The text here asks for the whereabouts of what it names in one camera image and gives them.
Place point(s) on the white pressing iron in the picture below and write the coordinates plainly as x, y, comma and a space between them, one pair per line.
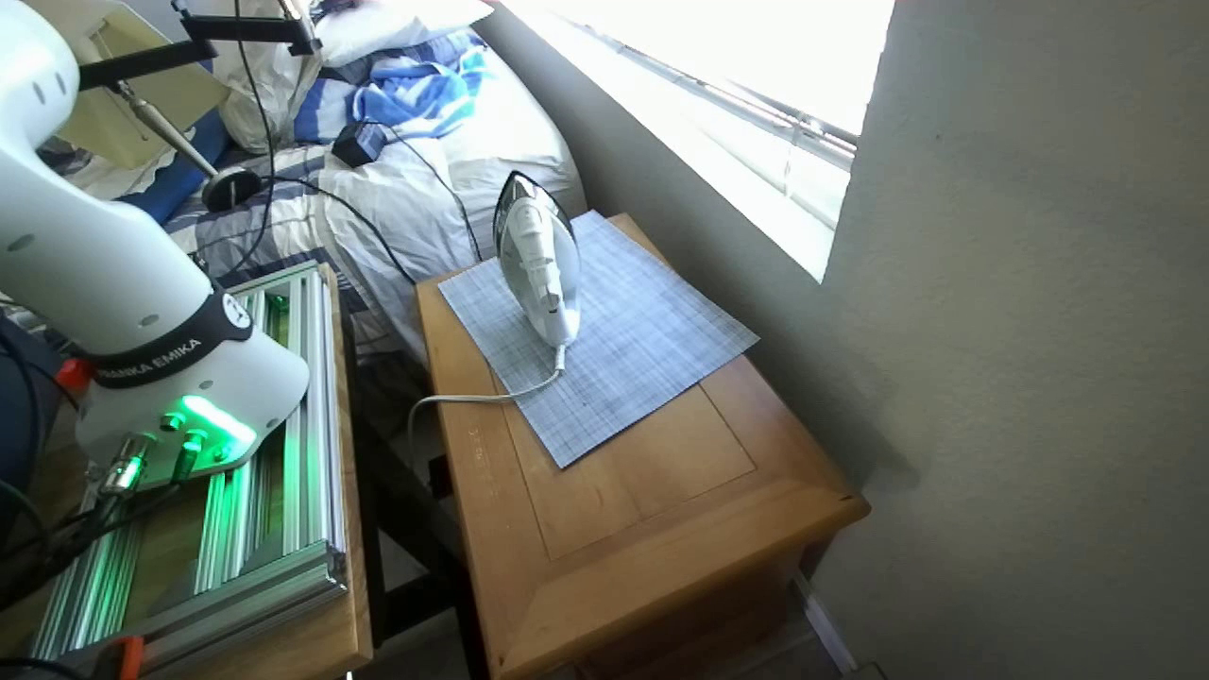
538, 265

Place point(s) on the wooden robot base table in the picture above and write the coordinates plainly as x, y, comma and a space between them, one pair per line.
322, 645

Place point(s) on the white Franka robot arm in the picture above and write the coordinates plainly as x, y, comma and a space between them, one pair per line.
101, 265

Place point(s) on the grey checkered cloth mat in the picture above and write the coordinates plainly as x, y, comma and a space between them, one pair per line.
644, 341

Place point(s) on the wooden side table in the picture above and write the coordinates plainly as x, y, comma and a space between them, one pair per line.
629, 532

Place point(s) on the bright window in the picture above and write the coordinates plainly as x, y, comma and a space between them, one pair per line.
756, 79

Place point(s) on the blue white striped cloth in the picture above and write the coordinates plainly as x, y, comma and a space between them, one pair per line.
419, 90

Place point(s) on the black power adapter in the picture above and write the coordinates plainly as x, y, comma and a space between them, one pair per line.
356, 144

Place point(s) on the white pillow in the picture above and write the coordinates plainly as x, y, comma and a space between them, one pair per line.
390, 26

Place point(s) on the black round tripod foot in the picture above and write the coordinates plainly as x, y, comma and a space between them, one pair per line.
231, 192

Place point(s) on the dark blue fabric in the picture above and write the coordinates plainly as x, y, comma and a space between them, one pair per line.
176, 192

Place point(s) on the yellow-green paper sheet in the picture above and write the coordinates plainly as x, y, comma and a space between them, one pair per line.
127, 119

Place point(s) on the red stop button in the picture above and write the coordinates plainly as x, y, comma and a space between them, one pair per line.
72, 375

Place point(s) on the black tripod bar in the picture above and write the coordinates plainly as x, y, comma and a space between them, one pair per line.
139, 64

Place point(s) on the orange clamp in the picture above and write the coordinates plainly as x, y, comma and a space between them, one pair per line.
132, 658

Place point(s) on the aluminium extrusion mounting frame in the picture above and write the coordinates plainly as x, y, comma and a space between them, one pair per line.
309, 378

